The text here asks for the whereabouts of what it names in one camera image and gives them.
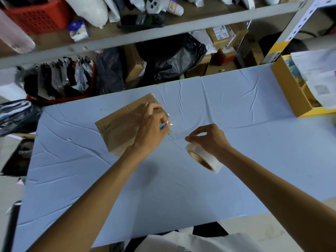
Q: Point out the person's left hand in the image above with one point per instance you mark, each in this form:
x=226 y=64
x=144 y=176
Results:
x=148 y=133

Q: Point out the row of grey mailer bags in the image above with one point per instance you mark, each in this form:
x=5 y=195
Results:
x=60 y=78

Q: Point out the tall brown cardboard box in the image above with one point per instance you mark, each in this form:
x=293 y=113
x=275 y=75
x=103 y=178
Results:
x=133 y=65

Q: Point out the person's right hand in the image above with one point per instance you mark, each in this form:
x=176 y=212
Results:
x=214 y=141

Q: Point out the white perforated shelf upright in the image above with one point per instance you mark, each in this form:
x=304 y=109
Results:
x=296 y=26

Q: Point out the large black plastic bag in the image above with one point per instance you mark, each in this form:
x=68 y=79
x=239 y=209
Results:
x=173 y=57

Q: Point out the large white plastic bag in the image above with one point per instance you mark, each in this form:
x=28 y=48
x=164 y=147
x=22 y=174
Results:
x=89 y=10

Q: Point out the small blue white packet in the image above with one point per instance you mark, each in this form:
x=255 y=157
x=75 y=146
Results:
x=78 y=30

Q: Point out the black wrapped item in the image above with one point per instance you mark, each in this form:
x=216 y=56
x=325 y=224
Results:
x=141 y=21

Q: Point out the black striped plastic bag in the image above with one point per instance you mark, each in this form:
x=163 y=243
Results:
x=17 y=115

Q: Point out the light blue table cloth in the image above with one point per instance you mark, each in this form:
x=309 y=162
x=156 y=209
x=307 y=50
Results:
x=183 y=196

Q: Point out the yellow cardboard box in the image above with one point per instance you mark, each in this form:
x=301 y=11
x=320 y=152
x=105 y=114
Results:
x=288 y=89

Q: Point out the labelled brown cardboard box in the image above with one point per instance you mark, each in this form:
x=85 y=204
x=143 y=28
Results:
x=223 y=36

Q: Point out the person's left fingers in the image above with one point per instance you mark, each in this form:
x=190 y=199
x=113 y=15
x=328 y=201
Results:
x=160 y=116

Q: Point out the white game controller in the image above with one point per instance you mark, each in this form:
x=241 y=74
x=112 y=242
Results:
x=158 y=5

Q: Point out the grey metal shelving rack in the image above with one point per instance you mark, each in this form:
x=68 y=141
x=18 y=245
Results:
x=183 y=26

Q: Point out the person's left forearm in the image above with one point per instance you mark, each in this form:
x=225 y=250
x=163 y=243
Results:
x=99 y=202

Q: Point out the clear packing tape roll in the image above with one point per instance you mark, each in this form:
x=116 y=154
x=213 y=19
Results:
x=206 y=156

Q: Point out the red plastic basket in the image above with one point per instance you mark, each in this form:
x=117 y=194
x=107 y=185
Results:
x=39 y=18

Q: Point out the white printed paper sheets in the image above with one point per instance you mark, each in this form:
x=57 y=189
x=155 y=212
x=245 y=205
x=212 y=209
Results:
x=321 y=73

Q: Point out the red plastic crate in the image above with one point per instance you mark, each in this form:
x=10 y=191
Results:
x=90 y=86

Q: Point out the small red box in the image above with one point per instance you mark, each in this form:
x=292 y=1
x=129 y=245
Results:
x=225 y=56

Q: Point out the brown cardboard parcel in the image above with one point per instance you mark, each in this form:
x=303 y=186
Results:
x=115 y=128

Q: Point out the small blue cutter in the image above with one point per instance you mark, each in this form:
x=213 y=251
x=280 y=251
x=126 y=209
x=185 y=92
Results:
x=162 y=125

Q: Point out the plain brown cardboard box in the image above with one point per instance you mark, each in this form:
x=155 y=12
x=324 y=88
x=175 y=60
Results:
x=199 y=68

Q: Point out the translucent plastic bag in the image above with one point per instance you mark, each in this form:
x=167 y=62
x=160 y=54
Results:
x=14 y=36

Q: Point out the dark plastic bag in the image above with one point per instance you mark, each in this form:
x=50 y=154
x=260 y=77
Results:
x=110 y=72

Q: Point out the person's right forearm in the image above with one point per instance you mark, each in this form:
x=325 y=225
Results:
x=283 y=202

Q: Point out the person's right thumb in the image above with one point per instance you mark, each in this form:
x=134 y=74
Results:
x=193 y=140

